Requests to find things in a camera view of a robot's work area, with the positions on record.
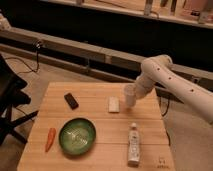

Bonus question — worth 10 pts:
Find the white ceramic cup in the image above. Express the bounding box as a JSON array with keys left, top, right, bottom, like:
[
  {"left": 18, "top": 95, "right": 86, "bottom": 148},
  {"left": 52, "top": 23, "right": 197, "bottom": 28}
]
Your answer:
[{"left": 124, "top": 84, "right": 136, "bottom": 107}]

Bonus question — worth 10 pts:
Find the orange carrot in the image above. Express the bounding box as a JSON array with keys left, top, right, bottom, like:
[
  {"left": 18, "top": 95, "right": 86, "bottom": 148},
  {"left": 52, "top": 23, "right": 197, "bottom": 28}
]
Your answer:
[{"left": 45, "top": 128, "right": 56, "bottom": 152}]

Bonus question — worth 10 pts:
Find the black office chair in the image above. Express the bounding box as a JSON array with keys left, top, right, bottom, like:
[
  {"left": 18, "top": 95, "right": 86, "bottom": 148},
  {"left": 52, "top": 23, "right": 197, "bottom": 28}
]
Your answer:
[{"left": 0, "top": 54, "right": 38, "bottom": 145}]

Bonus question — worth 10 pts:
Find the white plastic bottle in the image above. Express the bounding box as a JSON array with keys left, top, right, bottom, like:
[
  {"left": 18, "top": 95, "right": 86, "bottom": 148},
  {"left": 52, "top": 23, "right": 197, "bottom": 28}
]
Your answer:
[{"left": 128, "top": 123, "right": 140, "bottom": 167}]

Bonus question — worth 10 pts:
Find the black rectangular device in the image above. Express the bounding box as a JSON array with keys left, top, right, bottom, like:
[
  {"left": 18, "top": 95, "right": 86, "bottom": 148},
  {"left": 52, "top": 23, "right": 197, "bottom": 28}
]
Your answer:
[{"left": 64, "top": 93, "right": 79, "bottom": 109}]

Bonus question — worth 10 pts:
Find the green ceramic bowl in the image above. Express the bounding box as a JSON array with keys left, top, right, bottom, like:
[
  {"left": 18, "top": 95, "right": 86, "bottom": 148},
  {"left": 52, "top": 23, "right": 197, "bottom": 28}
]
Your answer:
[{"left": 58, "top": 118, "right": 96, "bottom": 156}]

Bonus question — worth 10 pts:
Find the white rectangular block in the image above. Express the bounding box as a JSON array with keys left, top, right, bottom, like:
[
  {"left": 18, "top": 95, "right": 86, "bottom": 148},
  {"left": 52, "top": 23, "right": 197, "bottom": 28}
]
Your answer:
[{"left": 108, "top": 97, "right": 119, "bottom": 113}]

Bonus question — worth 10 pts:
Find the black cable on floor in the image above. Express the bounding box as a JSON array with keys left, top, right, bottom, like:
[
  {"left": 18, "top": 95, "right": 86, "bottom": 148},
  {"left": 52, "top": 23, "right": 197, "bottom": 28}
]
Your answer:
[{"left": 4, "top": 40, "right": 44, "bottom": 76}]

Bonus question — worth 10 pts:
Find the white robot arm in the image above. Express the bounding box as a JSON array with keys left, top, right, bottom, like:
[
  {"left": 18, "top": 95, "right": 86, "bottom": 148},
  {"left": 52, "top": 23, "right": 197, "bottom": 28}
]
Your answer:
[{"left": 134, "top": 55, "right": 213, "bottom": 124}]

